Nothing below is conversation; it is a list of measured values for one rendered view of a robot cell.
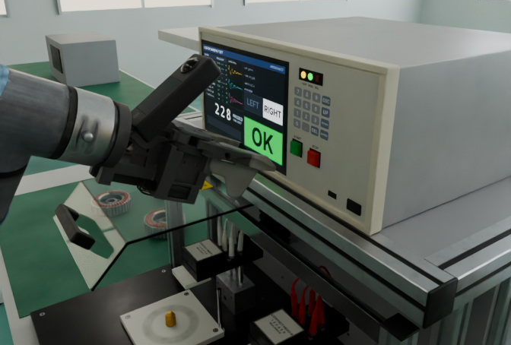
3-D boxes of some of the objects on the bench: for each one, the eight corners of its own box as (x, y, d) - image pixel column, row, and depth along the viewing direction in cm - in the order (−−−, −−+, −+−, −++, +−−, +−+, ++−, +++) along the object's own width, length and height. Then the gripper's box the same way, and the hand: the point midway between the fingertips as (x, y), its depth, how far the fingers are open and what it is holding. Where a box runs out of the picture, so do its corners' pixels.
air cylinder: (234, 315, 93) (233, 293, 91) (216, 295, 99) (215, 273, 97) (255, 306, 96) (255, 284, 94) (236, 286, 101) (236, 265, 99)
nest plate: (148, 371, 80) (147, 366, 80) (120, 320, 92) (119, 315, 91) (224, 336, 88) (224, 331, 87) (189, 293, 100) (188, 288, 99)
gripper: (75, 158, 55) (220, 188, 68) (108, 199, 45) (271, 224, 58) (98, 89, 54) (241, 132, 67) (136, 115, 44) (295, 159, 57)
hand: (255, 153), depth 61 cm, fingers open, 6 cm apart
